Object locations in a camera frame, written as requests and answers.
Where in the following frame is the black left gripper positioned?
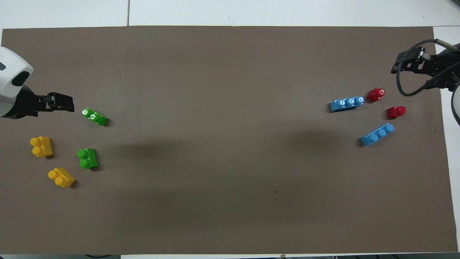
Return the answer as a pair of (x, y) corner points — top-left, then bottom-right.
(2, 86), (75, 119)

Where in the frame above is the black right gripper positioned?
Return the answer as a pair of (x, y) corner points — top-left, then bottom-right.
(391, 46), (460, 91)

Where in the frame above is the green two-stud block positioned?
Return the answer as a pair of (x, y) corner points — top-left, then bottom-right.
(77, 148), (98, 169)
(82, 108), (109, 127)

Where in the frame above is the blue three-stud block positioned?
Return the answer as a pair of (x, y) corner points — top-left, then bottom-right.
(360, 123), (395, 146)
(330, 96), (365, 113)

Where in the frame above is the red one-stud block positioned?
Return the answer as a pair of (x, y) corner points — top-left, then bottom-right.
(367, 88), (386, 103)
(387, 106), (407, 119)

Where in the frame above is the yellow two-stud block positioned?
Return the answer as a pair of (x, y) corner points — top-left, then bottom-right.
(48, 168), (76, 188)
(30, 137), (54, 158)

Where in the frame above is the brown table mat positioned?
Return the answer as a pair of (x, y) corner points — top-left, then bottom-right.
(0, 26), (459, 255)

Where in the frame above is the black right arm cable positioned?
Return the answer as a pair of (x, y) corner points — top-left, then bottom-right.
(395, 39), (460, 97)

